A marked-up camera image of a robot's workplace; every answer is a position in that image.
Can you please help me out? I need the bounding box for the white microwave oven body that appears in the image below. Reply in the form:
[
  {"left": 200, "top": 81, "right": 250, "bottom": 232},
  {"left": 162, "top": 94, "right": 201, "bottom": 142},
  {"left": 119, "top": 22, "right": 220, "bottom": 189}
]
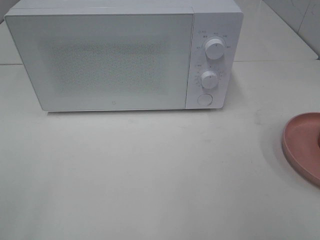
[{"left": 4, "top": 0, "right": 244, "bottom": 111}]

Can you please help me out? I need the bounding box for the pink round plate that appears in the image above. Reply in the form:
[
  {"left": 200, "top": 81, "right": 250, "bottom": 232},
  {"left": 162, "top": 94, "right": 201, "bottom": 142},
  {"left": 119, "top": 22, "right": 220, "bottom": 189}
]
[{"left": 281, "top": 112, "right": 320, "bottom": 187}]

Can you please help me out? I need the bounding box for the white microwave door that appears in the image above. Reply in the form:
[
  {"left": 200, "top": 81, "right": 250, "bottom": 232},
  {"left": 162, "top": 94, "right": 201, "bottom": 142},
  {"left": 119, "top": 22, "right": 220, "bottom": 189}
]
[{"left": 6, "top": 14, "right": 193, "bottom": 112}]

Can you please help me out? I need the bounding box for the lower white timer knob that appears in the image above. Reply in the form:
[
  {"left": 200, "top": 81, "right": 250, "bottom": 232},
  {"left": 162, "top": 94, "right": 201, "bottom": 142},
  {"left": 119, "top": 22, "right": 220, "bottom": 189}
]
[{"left": 200, "top": 70, "right": 219, "bottom": 90}]

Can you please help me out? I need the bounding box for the upper white power knob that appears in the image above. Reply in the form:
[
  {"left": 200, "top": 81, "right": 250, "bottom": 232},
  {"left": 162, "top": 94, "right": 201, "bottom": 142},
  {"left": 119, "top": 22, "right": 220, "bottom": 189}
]
[{"left": 204, "top": 36, "right": 226, "bottom": 60}]

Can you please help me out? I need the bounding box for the round white door button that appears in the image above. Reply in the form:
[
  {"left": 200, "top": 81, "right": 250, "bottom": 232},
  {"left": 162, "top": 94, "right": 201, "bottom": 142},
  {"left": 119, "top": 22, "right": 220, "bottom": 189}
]
[{"left": 197, "top": 93, "right": 213, "bottom": 106}]

